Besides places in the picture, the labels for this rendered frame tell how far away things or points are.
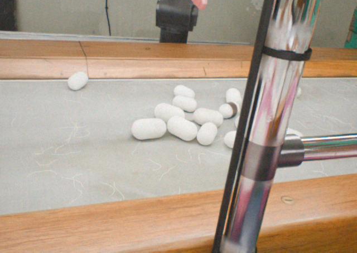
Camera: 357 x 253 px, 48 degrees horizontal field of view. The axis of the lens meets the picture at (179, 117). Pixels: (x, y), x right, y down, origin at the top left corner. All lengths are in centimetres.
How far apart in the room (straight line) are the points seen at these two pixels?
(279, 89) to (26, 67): 43
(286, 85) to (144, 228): 14
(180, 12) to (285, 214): 60
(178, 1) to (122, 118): 43
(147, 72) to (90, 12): 191
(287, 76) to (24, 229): 18
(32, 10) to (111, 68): 191
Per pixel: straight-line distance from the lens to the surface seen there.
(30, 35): 105
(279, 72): 20
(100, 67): 59
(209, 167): 40
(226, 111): 49
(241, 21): 277
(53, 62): 58
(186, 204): 30
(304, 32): 20
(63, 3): 247
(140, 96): 53
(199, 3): 59
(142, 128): 41
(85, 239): 27
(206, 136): 42
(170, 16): 85
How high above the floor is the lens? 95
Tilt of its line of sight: 25 degrees down
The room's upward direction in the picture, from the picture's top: 8 degrees clockwise
